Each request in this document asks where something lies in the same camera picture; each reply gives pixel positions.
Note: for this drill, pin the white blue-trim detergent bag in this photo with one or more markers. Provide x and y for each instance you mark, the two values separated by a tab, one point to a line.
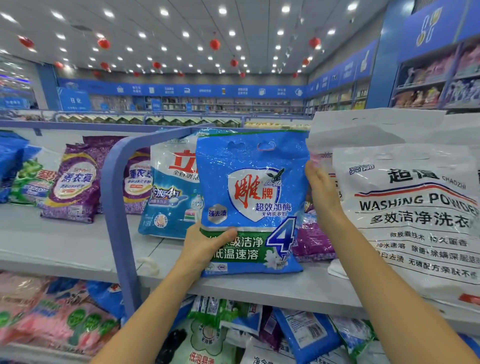
251	180

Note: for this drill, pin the blue white detergent bag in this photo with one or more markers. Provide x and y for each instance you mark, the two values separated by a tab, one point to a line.
172	195

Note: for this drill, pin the purple Eichimoo lavender bag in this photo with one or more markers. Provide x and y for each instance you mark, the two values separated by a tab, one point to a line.
313	240

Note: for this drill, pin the blue back wall sign band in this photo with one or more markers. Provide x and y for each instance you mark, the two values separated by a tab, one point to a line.
187	90

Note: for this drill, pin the blue icon header signs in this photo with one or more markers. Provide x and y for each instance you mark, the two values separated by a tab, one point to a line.
431	30

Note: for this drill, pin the blue side wall sign band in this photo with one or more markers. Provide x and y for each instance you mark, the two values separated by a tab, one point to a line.
345	69

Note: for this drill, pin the small blue aisle sign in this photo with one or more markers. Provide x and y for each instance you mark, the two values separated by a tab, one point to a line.
156	105

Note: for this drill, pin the group of ceiling spotlights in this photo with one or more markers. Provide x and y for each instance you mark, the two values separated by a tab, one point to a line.
108	13

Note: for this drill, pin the panda pale green bag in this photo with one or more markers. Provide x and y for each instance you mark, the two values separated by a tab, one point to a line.
202	345

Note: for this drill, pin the person's right hand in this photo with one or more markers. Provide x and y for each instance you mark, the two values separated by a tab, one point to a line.
324	198

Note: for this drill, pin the small blue hanging sign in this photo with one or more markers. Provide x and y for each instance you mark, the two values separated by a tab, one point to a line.
15	103

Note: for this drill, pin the grey blue-framed shelf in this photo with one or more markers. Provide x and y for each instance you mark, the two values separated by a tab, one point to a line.
75	247

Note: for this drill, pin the row of pink packets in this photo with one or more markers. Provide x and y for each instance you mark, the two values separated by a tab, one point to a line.
438	69

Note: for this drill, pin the narrow blue wall column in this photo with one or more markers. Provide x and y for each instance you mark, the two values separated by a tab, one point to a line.
48	88

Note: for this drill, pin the plain white detergent bag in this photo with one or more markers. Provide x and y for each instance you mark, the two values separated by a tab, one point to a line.
375	127

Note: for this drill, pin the row of house-shaped cartons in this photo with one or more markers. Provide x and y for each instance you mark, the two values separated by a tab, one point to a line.
150	120

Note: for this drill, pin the person's left forearm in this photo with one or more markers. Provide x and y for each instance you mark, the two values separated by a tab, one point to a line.
150	322

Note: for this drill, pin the person's right forearm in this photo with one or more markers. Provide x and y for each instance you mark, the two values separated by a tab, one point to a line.
393	300

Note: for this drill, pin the blue hanging aisle sign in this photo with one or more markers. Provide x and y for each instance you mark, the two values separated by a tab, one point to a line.
74	100

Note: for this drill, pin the group of red lanterns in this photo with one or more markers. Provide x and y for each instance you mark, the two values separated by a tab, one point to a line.
104	43

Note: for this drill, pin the person's left hand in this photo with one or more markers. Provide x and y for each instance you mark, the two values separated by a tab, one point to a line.
202	251

